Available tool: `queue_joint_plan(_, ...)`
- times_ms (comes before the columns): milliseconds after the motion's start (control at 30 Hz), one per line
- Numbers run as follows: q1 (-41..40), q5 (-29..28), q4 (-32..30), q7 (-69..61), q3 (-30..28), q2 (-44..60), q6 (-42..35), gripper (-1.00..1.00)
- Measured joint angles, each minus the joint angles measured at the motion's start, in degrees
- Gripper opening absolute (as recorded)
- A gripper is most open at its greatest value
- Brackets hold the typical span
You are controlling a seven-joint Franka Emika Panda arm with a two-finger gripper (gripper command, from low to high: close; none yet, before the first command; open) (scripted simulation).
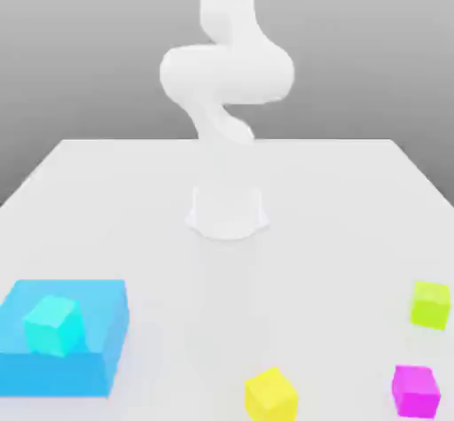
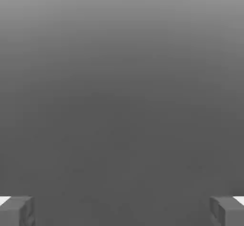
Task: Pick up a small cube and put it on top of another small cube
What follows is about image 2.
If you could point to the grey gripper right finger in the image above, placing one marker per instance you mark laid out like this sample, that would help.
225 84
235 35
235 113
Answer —
228 213

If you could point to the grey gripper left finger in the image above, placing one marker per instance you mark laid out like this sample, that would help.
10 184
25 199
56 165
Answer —
15 212

